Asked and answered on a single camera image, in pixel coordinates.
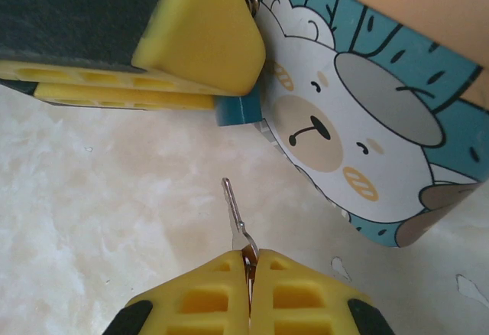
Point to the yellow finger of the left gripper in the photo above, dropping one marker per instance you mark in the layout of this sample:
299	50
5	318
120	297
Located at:
114	99
198	25

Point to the orange teal bear tin box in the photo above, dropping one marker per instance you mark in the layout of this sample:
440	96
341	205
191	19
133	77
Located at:
344	121

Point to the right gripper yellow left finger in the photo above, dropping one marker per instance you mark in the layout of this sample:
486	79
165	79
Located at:
198	300

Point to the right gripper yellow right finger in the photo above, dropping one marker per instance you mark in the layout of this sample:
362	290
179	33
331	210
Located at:
302	300

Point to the silver zipper pull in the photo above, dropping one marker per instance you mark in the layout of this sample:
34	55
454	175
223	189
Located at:
231	197

